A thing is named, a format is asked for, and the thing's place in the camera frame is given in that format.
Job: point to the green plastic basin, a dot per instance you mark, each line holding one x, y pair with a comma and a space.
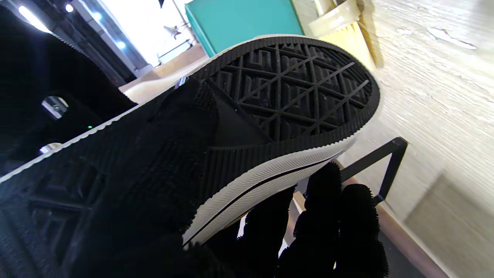
239, 19

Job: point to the yellow canvas sneaker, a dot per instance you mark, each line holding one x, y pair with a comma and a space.
293, 88

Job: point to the small wooden black-legged table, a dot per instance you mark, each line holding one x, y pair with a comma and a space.
366, 160

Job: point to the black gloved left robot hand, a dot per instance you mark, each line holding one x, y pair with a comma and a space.
162, 185

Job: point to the long white paper scrap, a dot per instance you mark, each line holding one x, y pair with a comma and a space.
449, 37

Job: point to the wooden hand brush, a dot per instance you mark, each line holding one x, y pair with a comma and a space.
347, 42

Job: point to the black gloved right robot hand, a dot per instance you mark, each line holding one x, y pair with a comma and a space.
23, 77

